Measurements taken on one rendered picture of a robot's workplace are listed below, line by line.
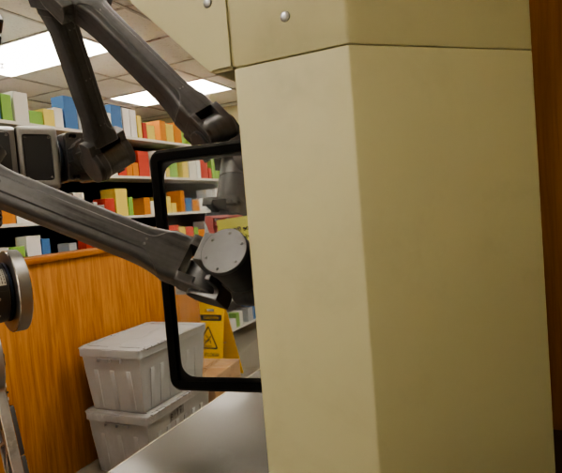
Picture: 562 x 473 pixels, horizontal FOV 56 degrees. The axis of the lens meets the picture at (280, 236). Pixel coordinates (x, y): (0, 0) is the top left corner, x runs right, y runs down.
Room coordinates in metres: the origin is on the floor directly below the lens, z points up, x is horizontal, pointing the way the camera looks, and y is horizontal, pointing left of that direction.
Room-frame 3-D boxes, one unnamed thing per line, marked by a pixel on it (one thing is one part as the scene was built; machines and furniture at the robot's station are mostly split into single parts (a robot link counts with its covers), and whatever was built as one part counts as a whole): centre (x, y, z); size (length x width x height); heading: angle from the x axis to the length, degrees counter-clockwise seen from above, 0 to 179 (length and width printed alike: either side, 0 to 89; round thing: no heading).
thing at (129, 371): (2.85, 0.78, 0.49); 0.60 x 0.42 x 0.33; 155
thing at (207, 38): (0.66, 0.01, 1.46); 0.32 x 0.11 x 0.10; 155
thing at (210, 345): (0.83, 0.06, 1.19); 0.30 x 0.01 x 0.40; 72
